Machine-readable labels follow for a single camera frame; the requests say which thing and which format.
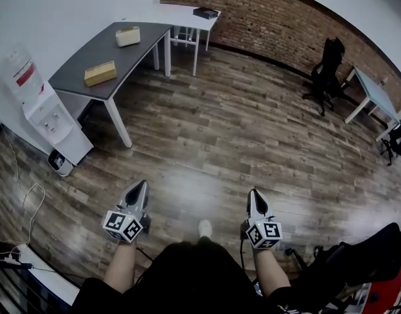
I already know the dark grey desk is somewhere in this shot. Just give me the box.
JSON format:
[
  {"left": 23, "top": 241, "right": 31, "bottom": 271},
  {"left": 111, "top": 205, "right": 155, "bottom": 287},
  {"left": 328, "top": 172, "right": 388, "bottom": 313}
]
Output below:
[{"left": 48, "top": 22, "right": 173, "bottom": 149}]

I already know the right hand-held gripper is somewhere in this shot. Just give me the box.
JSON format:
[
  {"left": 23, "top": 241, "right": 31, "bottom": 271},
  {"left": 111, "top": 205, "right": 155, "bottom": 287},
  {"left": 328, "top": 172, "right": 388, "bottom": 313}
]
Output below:
[{"left": 240, "top": 188, "right": 283, "bottom": 250}]

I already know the person's right forearm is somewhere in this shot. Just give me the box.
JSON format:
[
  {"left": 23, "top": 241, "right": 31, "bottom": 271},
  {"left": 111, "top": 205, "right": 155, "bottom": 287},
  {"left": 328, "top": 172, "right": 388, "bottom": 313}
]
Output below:
[{"left": 253, "top": 246, "right": 292, "bottom": 299}]

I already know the white glass-top table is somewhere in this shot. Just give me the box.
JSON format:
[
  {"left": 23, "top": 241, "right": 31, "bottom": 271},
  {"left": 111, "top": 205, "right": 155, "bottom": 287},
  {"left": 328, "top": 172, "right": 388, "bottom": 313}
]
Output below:
[{"left": 343, "top": 65, "right": 401, "bottom": 143}]

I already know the black office chair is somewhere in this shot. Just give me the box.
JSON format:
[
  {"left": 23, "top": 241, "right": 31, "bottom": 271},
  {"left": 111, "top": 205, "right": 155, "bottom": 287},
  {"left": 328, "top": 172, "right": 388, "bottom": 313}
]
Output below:
[
  {"left": 379, "top": 115, "right": 401, "bottom": 167},
  {"left": 301, "top": 37, "right": 357, "bottom": 117}
]

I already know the red panel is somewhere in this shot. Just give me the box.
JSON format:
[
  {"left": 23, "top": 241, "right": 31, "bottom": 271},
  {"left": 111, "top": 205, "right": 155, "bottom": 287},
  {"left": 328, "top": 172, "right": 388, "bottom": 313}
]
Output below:
[{"left": 362, "top": 266, "right": 401, "bottom": 314}]

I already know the clear water bottle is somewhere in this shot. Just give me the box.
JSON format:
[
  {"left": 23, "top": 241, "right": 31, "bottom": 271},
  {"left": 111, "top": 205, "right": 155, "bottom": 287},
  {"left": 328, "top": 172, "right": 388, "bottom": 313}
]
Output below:
[{"left": 0, "top": 43, "right": 45, "bottom": 104}]

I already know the person's black clothing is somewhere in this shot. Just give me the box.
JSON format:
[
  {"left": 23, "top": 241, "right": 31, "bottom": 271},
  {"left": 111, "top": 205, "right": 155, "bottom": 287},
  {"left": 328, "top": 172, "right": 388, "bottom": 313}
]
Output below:
[{"left": 69, "top": 235, "right": 305, "bottom": 314}]

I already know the white floor cable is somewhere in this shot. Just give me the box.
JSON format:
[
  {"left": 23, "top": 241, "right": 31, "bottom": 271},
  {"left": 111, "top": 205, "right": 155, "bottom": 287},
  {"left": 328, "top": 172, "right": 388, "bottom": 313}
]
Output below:
[{"left": 0, "top": 124, "right": 46, "bottom": 254}]

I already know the white side table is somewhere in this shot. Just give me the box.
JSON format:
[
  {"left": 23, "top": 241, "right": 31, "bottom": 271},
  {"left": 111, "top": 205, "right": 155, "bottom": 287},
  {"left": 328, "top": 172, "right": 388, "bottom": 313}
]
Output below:
[{"left": 15, "top": 243, "right": 80, "bottom": 307}]

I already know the black padded chair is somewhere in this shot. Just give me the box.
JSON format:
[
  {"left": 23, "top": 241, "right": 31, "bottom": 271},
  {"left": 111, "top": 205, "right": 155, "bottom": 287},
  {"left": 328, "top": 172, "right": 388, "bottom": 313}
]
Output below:
[{"left": 284, "top": 222, "right": 401, "bottom": 307}]

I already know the black flat box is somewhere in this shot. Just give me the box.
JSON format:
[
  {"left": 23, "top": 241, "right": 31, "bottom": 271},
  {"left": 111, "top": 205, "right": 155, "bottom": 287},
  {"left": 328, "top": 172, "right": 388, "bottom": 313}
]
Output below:
[{"left": 192, "top": 7, "right": 220, "bottom": 20}]

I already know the person's left forearm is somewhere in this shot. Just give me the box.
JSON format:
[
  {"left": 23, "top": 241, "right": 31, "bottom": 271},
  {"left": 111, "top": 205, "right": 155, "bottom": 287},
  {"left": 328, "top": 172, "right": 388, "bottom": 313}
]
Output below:
[{"left": 103, "top": 239, "right": 138, "bottom": 294}]

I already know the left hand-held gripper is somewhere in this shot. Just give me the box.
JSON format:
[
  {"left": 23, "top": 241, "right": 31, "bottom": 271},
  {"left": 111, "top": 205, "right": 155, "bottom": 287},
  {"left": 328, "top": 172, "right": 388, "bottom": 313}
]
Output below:
[{"left": 102, "top": 179, "right": 152, "bottom": 243}]

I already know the yellow box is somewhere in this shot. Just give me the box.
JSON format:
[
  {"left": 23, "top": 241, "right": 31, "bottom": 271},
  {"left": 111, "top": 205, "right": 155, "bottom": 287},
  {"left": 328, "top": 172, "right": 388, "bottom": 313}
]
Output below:
[{"left": 84, "top": 60, "right": 118, "bottom": 88}]

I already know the person's white shoe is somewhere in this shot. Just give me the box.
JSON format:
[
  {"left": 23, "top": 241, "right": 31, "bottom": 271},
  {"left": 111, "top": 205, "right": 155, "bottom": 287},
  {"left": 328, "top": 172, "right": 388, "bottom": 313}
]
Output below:
[{"left": 198, "top": 218, "right": 213, "bottom": 239}]

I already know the white stool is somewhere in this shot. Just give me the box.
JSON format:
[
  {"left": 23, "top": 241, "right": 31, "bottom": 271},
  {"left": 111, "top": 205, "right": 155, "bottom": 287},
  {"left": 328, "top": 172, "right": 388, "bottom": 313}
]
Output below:
[{"left": 169, "top": 26, "right": 195, "bottom": 47}]

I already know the cream box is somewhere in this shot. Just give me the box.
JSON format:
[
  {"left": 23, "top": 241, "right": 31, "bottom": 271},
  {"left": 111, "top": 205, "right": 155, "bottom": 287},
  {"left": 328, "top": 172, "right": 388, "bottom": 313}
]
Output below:
[{"left": 114, "top": 26, "right": 141, "bottom": 48}]

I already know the white power strip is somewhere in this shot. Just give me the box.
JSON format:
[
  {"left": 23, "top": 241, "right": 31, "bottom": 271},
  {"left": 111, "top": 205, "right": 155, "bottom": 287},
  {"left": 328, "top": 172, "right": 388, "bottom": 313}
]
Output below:
[{"left": 0, "top": 243, "right": 33, "bottom": 269}]

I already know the white desk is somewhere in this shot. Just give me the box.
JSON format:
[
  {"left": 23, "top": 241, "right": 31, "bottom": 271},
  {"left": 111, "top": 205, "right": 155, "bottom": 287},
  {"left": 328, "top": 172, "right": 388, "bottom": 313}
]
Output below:
[{"left": 144, "top": 3, "right": 222, "bottom": 77}]

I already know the white water dispenser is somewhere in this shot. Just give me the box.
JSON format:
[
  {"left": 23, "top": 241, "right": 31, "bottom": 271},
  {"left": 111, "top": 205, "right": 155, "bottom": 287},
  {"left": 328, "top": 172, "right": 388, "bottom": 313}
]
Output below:
[{"left": 22, "top": 82, "right": 94, "bottom": 167}]

